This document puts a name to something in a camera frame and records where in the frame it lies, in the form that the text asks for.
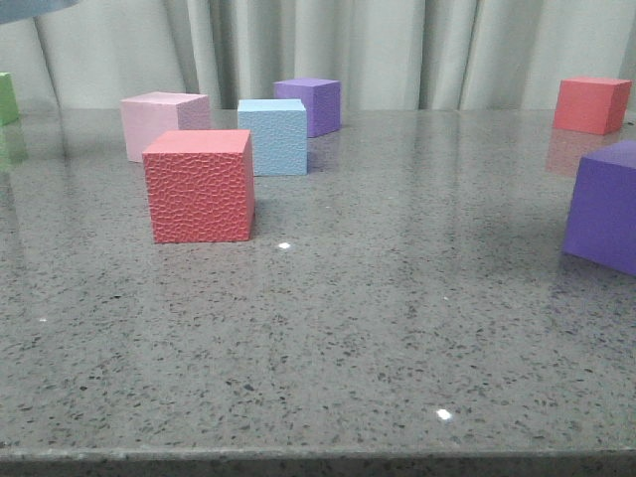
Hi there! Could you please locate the light blue foam cube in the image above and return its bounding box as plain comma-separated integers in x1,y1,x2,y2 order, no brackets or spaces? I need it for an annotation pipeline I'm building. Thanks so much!
0,0,79,25

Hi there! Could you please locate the textured red foam cube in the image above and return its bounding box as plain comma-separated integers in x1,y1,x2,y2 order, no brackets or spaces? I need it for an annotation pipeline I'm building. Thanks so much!
142,129,255,243

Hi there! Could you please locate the purple foam cube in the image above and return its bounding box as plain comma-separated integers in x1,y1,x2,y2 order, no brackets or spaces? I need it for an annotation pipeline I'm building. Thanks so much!
273,78,341,138

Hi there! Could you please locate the pink foam cube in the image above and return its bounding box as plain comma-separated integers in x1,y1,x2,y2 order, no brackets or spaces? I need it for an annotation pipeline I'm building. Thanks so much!
120,91,211,163

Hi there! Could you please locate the large near purple cube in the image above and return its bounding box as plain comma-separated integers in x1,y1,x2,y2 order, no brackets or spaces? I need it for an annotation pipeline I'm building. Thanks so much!
562,140,635,275

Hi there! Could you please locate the grey-green curtain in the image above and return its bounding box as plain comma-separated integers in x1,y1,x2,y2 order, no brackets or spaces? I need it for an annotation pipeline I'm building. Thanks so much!
1,1,635,110

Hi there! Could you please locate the orange-red foam cube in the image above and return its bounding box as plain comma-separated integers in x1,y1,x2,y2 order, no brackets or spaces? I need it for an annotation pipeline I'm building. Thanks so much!
553,77,633,135

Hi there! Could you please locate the green foam cube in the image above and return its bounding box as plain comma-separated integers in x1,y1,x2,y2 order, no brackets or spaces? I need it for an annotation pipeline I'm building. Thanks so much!
0,73,19,125

